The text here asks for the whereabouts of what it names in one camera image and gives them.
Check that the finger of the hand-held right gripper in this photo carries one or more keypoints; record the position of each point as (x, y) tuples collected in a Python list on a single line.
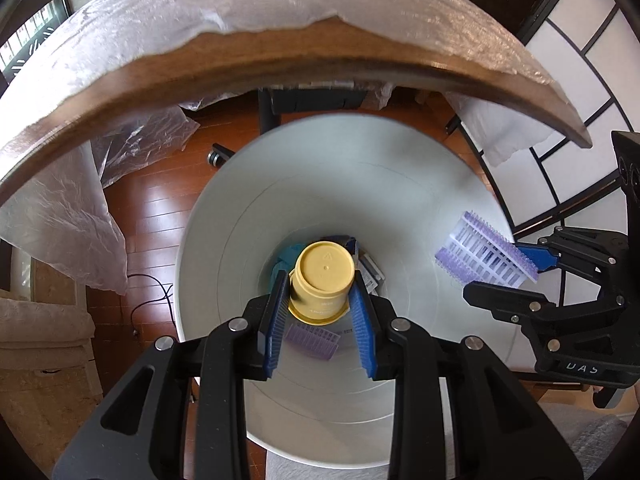
[(500, 300), (537, 258)]

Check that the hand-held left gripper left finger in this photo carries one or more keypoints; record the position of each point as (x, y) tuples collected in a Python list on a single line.
[(275, 320)]

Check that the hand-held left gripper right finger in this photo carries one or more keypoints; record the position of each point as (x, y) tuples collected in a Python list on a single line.
[(362, 325)]

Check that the purple hair roller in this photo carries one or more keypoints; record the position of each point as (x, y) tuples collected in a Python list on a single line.
[(480, 255), (310, 342)]

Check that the white and blue packet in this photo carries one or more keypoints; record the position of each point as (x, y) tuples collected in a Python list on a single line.
[(370, 275)]

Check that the teal object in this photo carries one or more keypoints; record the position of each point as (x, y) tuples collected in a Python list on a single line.
[(282, 262)]

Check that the yellow plastic cup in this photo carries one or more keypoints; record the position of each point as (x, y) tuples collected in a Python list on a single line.
[(322, 270)]

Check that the white round waste bin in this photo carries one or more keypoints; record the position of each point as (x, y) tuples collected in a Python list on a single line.
[(350, 185)]

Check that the grey cloth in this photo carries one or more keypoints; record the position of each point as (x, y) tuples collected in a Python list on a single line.
[(585, 440)]

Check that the white cloth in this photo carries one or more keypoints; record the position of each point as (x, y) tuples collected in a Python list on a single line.
[(500, 130)]

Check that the black office chair base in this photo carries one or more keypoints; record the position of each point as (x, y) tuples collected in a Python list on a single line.
[(267, 110)]

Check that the white panel room divider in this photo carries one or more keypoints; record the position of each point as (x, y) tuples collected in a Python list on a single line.
[(575, 25)]

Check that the beige armchair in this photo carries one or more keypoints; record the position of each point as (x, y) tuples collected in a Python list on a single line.
[(35, 320)]

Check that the wooden table with plastic cover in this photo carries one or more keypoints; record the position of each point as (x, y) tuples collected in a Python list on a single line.
[(200, 0)]

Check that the dark window frame with railing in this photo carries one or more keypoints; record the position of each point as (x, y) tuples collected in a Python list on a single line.
[(30, 35)]

